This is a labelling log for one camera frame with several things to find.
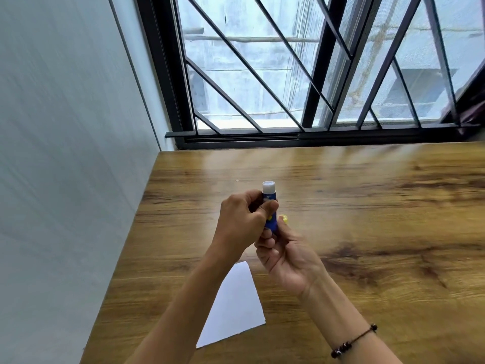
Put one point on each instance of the person's right hand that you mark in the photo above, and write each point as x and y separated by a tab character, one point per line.
290	261

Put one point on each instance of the person's left hand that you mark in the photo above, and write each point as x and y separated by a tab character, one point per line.
235	223

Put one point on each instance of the person's left thumb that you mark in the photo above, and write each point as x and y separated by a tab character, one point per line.
268	210

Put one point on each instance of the person's right thumb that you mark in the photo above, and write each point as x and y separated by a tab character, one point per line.
287	233

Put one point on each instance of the yellow glue stick cap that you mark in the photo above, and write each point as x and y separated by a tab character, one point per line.
284	219

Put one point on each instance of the blue glue stick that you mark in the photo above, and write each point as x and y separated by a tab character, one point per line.
268	189

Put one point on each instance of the person's right forearm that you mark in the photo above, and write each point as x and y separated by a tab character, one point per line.
341	322

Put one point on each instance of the person's left forearm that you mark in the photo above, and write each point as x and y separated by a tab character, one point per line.
182	314

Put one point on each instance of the white paper sheet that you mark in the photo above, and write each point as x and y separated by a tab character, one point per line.
233	307

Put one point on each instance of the black metal window grille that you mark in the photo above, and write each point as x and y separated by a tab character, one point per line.
242	60

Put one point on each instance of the black window frame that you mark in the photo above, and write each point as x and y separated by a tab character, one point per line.
163	71

